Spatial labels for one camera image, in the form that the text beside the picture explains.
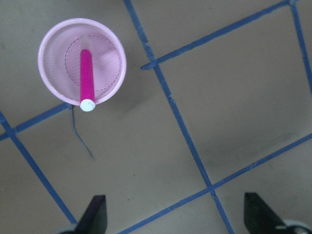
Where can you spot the pink pen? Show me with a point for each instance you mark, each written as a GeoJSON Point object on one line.
{"type": "Point", "coordinates": [87, 92]}

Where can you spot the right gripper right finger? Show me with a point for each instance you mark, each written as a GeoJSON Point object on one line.
{"type": "Point", "coordinates": [259, 218]}

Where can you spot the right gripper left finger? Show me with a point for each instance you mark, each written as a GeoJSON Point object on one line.
{"type": "Point", "coordinates": [94, 219]}

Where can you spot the pink plastic cup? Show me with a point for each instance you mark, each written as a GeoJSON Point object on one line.
{"type": "Point", "coordinates": [58, 60]}

